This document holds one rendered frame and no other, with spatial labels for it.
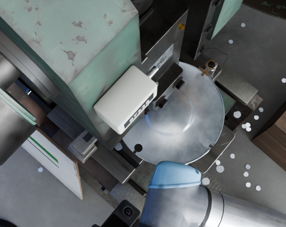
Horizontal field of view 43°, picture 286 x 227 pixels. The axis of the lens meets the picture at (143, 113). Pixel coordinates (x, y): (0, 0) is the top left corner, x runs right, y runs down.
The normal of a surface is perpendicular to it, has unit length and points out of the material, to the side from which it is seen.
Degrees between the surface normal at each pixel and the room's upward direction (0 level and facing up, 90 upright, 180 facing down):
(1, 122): 64
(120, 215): 29
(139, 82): 0
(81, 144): 0
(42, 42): 45
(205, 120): 2
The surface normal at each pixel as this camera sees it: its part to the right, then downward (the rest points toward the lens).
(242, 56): -0.02, -0.25
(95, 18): 0.52, 0.26
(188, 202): 0.37, -0.21
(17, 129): 0.73, 0.57
